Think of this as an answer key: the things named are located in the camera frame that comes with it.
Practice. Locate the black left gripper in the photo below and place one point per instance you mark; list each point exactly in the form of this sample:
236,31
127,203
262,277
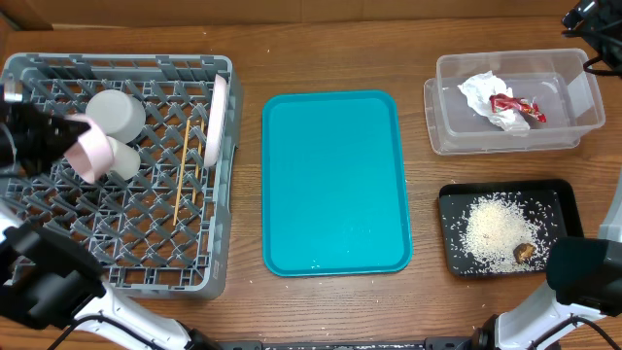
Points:
50,135

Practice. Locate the pink bowl with scraps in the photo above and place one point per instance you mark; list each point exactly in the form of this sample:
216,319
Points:
92,155

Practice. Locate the pale green bowl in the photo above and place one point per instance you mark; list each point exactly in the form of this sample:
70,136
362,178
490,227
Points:
120,115

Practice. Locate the white cup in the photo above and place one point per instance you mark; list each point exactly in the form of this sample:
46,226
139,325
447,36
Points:
126,161

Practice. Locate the red snack wrapper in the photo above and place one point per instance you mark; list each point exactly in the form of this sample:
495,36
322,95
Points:
501,102

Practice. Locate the white napkin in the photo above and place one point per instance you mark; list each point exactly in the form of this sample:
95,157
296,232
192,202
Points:
479,88

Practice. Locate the white round plate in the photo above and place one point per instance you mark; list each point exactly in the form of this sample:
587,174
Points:
216,122

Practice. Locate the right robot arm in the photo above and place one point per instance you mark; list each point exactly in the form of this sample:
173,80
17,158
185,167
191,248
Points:
583,276

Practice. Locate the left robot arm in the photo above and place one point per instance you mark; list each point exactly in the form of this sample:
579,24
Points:
48,279

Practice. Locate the clear plastic bin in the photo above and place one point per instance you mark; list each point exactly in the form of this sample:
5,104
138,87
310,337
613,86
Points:
555,80

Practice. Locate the grey dish rack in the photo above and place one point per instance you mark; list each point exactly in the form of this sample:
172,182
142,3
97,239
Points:
128,225

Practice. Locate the spilled white rice pile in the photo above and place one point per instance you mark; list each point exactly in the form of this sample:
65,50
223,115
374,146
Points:
495,228

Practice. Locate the black tray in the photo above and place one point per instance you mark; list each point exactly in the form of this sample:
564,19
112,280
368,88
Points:
452,204

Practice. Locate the brown food scrap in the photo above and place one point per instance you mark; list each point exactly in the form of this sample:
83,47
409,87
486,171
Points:
524,252

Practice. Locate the teal plastic tray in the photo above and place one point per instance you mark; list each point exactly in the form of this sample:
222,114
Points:
333,189

